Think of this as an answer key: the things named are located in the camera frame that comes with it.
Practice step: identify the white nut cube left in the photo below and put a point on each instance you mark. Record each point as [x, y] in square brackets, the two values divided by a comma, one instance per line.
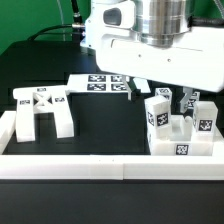
[163, 94]

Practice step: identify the white nut cube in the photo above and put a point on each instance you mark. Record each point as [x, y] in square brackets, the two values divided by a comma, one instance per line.
[195, 97]
[163, 94]

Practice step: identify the white U-shaped fence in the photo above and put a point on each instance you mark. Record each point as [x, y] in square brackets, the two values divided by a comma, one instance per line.
[116, 167]

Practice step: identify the white chair seat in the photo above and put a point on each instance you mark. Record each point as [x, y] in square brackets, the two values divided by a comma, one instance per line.
[181, 142]

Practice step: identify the white chair back frame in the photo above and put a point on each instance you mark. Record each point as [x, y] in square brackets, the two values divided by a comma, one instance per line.
[42, 100]

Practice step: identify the white marker base plate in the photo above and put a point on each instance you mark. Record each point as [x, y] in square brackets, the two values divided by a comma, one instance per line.
[95, 83]

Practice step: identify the white nut cube right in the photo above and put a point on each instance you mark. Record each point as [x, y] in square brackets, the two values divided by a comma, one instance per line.
[195, 97]

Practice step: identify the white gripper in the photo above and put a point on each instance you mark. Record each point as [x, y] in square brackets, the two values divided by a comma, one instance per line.
[163, 41]

